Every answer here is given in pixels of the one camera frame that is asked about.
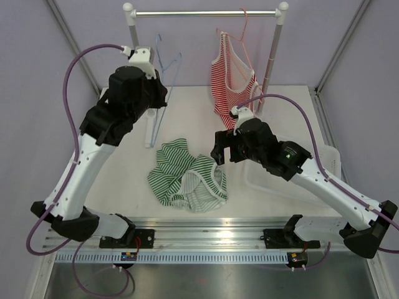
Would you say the green striped tank top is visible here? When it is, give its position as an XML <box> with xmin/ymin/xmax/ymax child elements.
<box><xmin>147</xmin><ymin>138</ymin><xmax>228</xmax><ymax>213</ymax></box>

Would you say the blue wire hanger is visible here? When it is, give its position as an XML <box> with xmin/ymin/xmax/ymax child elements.
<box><xmin>150</xmin><ymin>34</ymin><xmax>183</xmax><ymax>148</ymax></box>

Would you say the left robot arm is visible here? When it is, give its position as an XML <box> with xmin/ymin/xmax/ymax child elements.
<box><xmin>31</xmin><ymin>65</ymin><xmax>167</xmax><ymax>248</ymax></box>

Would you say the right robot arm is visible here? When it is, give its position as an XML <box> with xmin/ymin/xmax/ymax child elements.
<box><xmin>211</xmin><ymin>118</ymin><xmax>398</xmax><ymax>259</ymax></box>

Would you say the red striped tank top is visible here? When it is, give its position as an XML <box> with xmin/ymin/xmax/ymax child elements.
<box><xmin>210</xmin><ymin>31</ymin><xmax>261</xmax><ymax>130</ymax></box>

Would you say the white plastic basket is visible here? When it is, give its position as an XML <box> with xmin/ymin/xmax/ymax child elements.
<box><xmin>244</xmin><ymin>144</ymin><xmax>342</xmax><ymax>207</ymax></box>

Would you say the white and silver clothes rack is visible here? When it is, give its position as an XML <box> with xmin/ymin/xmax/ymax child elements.
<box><xmin>122</xmin><ymin>1</ymin><xmax>290</xmax><ymax>149</ymax></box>

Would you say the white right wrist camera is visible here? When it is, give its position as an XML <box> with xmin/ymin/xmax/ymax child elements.
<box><xmin>229</xmin><ymin>106</ymin><xmax>254</xmax><ymax>135</ymax></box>

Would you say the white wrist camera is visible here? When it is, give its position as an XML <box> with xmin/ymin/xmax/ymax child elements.
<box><xmin>229</xmin><ymin>106</ymin><xmax>254</xmax><ymax>135</ymax></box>
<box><xmin>122</xmin><ymin>46</ymin><xmax>156</xmax><ymax>79</ymax></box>

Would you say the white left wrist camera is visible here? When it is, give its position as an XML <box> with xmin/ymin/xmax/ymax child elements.
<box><xmin>122</xmin><ymin>46</ymin><xmax>156</xmax><ymax>79</ymax></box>

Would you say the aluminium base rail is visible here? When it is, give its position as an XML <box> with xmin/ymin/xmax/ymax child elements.
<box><xmin>40</xmin><ymin>216</ymin><xmax>383</xmax><ymax>252</ymax></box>

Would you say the pink wire hanger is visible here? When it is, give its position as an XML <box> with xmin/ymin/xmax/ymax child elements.
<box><xmin>216</xmin><ymin>7</ymin><xmax>266</xmax><ymax>105</ymax></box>

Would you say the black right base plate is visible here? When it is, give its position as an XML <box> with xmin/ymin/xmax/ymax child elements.
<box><xmin>259</xmin><ymin>229</ymin><xmax>321</xmax><ymax>249</ymax></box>

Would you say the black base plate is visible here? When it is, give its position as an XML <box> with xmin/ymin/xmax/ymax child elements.
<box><xmin>99</xmin><ymin>228</ymin><xmax>155</xmax><ymax>249</ymax></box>
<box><xmin>259</xmin><ymin>229</ymin><xmax>321</xmax><ymax>249</ymax></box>

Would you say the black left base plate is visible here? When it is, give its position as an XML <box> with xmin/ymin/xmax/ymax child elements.
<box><xmin>99</xmin><ymin>228</ymin><xmax>155</xmax><ymax>249</ymax></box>

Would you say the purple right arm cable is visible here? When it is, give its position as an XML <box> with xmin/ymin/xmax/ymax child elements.
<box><xmin>236</xmin><ymin>93</ymin><xmax>399</xmax><ymax>271</ymax></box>

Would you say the white slotted cable duct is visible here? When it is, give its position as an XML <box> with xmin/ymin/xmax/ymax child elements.
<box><xmin>55</xmin><ymin>252</ymin><xmax>288</xmax><ymax>265</ymax></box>

